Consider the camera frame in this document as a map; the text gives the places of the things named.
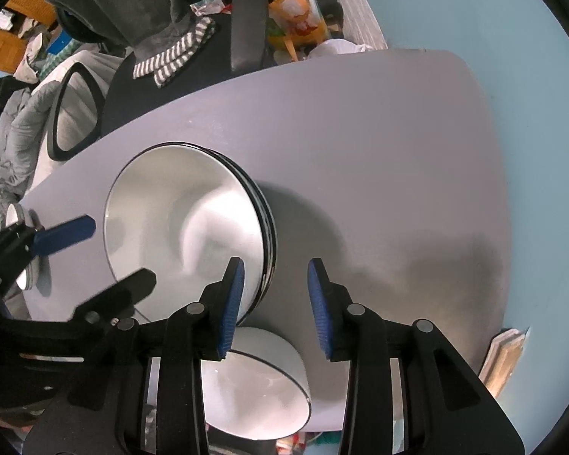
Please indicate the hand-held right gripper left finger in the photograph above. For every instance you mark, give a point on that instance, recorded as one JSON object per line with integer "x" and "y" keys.
{"x": 230, "y": 308}

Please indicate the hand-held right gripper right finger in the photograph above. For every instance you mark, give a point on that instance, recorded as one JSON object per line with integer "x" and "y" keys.
{"x": 320, "y": 313}

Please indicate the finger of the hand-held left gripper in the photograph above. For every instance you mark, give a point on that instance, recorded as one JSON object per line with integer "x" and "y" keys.
{"x": 66, "y": 234}
{"x": 118, "y": 294}

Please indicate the white bowl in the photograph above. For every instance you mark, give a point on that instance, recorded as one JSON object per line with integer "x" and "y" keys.
{"x": 19, "y": 213}
{"x": 265, "y": 388}

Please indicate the large white plate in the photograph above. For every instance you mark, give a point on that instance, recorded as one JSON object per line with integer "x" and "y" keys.
{"x": 170, "y": 227}

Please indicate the grey duvet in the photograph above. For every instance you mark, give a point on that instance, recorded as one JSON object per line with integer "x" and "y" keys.
{"x": 14, "y": 137}

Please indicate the black office chair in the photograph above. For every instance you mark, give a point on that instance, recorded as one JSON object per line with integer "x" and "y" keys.
{"x": 123, "y": 97}

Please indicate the green checked tablecloth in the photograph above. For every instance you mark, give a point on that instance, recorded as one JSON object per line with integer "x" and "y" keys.
{"x": 57, "y": 59}

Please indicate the pile of beige clothes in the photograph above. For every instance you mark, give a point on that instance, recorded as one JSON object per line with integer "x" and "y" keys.
{"x": 31, "y": 52}

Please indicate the wooden board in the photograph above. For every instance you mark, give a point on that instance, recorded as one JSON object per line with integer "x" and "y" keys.
{"x": 502, "y": 360}

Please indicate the grey garment with striped cuffs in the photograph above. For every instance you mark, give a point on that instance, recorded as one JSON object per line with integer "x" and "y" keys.
{"x": 123, "y": 4}

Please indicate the white bag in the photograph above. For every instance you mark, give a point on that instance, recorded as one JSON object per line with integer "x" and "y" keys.
{"x": 341, "y": 47}

